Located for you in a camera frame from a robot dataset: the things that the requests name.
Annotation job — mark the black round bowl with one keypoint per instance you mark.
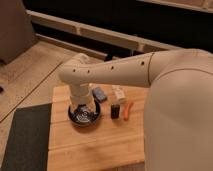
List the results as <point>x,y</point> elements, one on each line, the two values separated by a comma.
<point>83,115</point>

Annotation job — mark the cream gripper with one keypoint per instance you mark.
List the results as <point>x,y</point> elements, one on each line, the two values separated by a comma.
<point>80,94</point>

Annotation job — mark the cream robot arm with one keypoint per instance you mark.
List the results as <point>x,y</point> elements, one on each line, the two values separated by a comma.
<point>178,111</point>

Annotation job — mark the brown cabinet corner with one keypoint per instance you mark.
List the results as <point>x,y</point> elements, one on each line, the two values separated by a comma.
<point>16,31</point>

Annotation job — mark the orange carrot toy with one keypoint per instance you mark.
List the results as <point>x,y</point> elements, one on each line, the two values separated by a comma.
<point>126,110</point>

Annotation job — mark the dark standing eraser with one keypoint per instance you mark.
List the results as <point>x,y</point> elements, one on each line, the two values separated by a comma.
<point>115,111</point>

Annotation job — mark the wooden table board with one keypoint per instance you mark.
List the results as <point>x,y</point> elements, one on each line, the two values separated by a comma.
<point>106,144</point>

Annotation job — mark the blue grey sponge block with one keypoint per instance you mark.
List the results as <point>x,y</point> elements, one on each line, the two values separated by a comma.
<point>99,94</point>

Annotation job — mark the dark grey mat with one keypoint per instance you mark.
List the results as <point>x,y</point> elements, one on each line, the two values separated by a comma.
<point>27,145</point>

